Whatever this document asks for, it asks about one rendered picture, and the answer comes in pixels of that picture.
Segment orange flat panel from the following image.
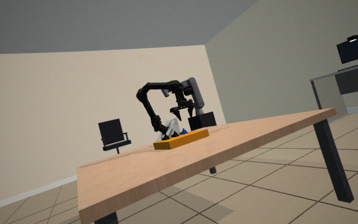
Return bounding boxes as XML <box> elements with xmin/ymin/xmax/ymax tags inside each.
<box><xmin>153</xmin><ymin>129</ymin><xmax>209</xmax><ymax>150</ymax></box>

